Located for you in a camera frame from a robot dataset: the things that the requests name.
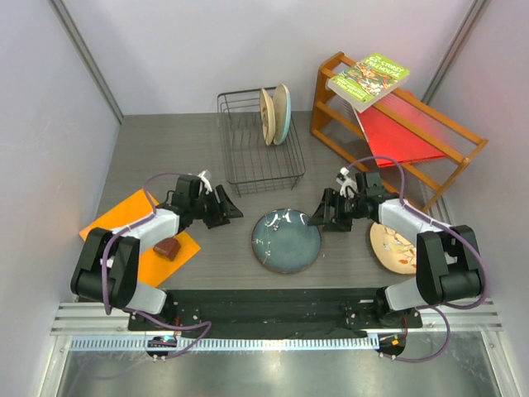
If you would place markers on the orange envelope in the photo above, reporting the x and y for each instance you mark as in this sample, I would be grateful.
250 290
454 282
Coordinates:
159 262

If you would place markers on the orange wooden book rack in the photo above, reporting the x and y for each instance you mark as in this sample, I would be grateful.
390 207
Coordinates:
334 124

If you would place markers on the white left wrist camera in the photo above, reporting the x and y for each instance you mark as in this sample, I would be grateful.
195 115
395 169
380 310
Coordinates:
205 177

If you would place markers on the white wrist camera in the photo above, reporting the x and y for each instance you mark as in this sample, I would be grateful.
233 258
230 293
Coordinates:
348 186
205 177

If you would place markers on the brown small box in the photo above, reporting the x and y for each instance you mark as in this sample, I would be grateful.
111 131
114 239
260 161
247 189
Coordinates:
167 248

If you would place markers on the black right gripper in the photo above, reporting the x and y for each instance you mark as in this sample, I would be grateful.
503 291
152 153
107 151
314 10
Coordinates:
338 223

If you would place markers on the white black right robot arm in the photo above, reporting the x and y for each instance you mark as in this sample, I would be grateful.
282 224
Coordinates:
448 262

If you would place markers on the green treehouse book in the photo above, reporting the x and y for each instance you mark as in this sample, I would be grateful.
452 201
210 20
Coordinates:
367 81

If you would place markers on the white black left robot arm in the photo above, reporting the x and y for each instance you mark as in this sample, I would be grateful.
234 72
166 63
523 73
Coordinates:
107 269

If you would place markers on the dark blue ceramic plate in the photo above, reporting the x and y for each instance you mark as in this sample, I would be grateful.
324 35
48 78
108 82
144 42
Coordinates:
282 241

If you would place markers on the white slotted cable duct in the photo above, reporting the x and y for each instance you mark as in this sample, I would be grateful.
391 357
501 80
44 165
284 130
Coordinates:
152 343

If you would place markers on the black wire dish rack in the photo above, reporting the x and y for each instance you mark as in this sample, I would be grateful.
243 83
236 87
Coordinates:
250 165

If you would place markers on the white and blue plate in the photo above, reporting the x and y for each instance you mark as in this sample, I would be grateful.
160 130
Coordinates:
282 113

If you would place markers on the beige bird plate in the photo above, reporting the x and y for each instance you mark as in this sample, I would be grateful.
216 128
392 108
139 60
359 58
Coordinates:
394 252
267 116

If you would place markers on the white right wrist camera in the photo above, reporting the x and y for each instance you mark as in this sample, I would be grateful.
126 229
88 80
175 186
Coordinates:
348 186

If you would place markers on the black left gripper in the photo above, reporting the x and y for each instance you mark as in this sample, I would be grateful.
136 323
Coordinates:
229 210

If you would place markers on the red book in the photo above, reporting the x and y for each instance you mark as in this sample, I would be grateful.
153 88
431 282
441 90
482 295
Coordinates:
388 138

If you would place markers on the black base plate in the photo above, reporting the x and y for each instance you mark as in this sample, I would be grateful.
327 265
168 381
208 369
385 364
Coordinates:
280 313

